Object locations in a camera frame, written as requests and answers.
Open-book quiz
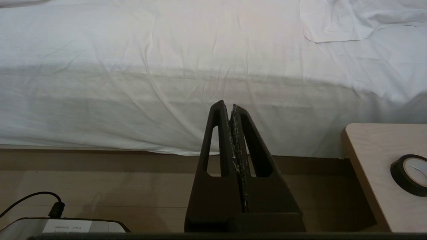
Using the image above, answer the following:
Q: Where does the white rumpled duvet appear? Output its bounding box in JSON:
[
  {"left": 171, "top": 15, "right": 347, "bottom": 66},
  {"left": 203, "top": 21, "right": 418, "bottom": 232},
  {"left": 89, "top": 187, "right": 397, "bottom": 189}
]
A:
[{"left": 299, "top": 0, "right": 427, "bottom": 43}]

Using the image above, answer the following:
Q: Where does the light wooden bedside table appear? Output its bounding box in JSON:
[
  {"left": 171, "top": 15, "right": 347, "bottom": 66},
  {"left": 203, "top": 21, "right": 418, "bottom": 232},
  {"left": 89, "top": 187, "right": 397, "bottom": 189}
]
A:
[{"left": 341, "top": 123, "right": 427, "bottom": 233}]

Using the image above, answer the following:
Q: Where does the white bed sheet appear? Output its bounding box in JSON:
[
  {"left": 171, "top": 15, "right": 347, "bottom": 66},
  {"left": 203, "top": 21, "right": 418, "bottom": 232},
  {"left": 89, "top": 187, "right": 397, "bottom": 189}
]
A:
[{"left": 0, "top": 0, "right": 427, "bottom": 159}]

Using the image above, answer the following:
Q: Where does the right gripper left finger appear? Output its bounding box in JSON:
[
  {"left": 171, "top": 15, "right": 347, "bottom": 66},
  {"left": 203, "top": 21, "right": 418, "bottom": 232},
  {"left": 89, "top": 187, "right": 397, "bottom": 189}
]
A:
[{"left": 184, "top": 100, "right": 242, "bottom": 233}]

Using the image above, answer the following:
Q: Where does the black cable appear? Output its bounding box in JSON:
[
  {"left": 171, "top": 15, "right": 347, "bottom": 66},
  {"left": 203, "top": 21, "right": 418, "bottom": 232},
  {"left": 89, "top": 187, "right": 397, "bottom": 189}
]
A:
[{"left": 0, "top": 191, "right": 66, "bottom": 219}]

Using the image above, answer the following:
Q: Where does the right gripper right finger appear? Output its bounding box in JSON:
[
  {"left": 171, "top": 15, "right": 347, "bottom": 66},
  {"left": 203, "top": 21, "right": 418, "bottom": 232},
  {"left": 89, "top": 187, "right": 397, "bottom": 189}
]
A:
[{"left": 230, "top": 104, "right": 306, "bottom": 233}]

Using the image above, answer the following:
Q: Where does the black tape roll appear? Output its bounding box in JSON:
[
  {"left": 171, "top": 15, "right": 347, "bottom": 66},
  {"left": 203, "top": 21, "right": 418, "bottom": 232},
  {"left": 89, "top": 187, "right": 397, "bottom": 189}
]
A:
[{"left": 390, "top": 154, "right": 427, "bottom": 197}]

